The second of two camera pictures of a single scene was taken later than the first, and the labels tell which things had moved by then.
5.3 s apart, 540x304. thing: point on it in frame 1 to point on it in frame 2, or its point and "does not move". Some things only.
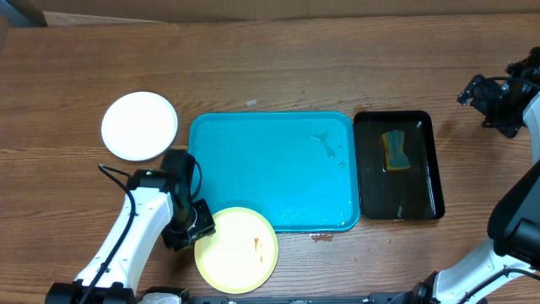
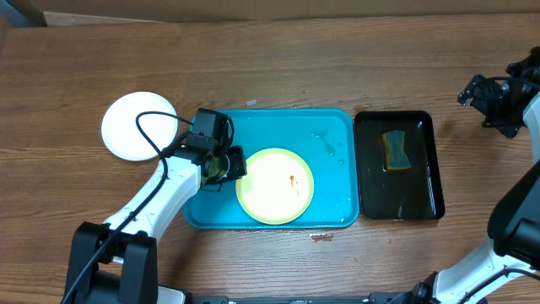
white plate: x=139 y=126 does not move
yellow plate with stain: x=241 y=255 to x=278 y=186
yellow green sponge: x=396 y=159 does not move
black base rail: x=374 y=299 does not move
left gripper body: x=193 y=224 to x=233 y=165
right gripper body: x=483 y=98 does not move
